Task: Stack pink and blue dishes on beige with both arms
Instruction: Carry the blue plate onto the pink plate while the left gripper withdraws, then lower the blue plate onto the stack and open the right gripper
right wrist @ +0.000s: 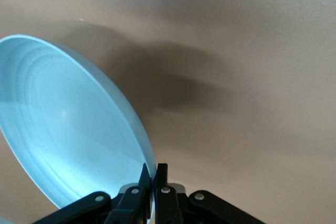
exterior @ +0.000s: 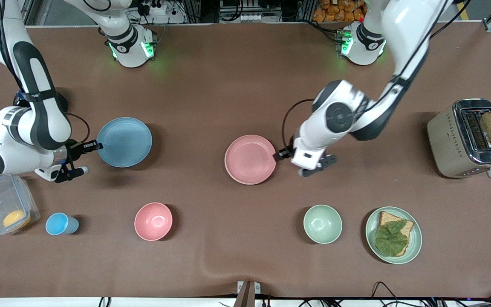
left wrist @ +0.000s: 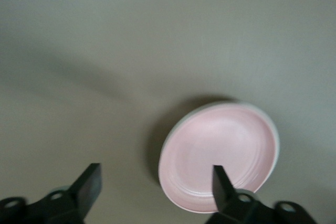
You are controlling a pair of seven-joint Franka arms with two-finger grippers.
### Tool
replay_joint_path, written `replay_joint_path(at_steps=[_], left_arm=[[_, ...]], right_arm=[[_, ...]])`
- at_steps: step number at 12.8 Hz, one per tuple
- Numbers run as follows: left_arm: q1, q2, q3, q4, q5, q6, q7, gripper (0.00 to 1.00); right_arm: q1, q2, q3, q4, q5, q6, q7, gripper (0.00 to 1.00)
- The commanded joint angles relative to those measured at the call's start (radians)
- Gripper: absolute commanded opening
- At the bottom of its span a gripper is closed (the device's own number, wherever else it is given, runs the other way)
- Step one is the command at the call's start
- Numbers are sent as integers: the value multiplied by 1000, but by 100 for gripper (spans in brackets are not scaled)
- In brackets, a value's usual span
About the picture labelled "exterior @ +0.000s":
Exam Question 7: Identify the blue plate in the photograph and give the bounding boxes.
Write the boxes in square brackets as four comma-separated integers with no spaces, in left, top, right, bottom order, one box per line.
[96,117,153,168]

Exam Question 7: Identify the metal table edge bracket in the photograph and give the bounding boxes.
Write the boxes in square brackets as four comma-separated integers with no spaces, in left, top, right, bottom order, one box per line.
[237,281,261,307]

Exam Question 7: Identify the bag of orange snacks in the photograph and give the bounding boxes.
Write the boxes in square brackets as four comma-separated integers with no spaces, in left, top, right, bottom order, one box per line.
[313,0,365,23]

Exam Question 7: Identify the beige chrome toaster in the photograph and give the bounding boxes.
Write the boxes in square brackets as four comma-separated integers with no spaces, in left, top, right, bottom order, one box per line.
[427,99,491,179]

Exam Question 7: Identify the black looped floor cable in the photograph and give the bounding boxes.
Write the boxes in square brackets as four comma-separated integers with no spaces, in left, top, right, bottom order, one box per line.
[371,281,399,301]

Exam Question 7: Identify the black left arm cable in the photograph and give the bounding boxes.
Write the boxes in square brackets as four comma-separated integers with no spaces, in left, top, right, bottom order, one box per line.
[282,0,470,151]

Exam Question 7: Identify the green lettuce leaf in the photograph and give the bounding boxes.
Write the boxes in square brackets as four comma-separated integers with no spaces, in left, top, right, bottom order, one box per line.
[375,220,409,257]

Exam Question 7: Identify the brown table mat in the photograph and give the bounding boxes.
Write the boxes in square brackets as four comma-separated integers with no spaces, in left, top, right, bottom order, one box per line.
[0,21,491,299]

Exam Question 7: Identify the white power strip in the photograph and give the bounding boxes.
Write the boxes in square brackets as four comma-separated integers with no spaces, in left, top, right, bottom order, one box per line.
[141,0,173,15]

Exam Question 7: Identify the toast with lettuce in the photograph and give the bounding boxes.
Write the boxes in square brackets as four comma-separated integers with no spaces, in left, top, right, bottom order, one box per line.
[375,211,414,257]

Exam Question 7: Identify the green plate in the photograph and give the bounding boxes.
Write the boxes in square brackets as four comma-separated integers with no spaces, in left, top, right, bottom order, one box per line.
[365,206,423,265]

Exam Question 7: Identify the yellow round food piece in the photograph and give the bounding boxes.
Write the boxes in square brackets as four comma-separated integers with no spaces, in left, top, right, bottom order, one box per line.
[3,209,31,229]

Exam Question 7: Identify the pink plate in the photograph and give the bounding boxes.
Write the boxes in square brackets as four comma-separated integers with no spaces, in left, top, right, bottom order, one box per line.
[224,134,277,185]

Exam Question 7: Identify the pink bowl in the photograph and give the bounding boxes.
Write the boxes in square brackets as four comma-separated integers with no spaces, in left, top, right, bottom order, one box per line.
[134,202,173,242]

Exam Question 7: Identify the blue cup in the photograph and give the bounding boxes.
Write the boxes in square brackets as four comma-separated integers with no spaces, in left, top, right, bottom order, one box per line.
[45,212,80,236]

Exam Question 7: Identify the green bowl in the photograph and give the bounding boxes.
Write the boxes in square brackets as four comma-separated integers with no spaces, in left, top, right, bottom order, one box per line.
[303,205,343,245]

